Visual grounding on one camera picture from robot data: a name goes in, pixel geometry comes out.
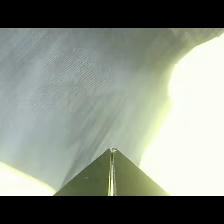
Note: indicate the blue jeans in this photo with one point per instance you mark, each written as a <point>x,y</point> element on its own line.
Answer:
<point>76,93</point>

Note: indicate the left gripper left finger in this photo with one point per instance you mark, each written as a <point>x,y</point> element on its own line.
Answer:
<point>91,180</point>

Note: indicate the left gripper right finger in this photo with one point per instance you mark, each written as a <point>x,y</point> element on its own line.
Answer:
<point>133,180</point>

